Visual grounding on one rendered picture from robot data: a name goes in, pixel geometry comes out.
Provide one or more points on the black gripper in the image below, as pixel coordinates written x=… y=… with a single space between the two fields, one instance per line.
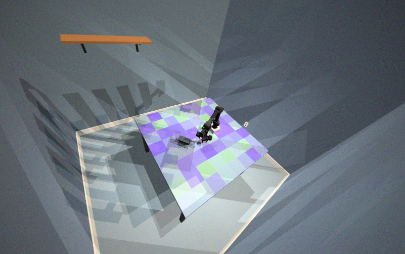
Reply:
x=209 y=137

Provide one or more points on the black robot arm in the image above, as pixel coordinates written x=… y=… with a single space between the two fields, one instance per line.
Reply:
x=213 y=119

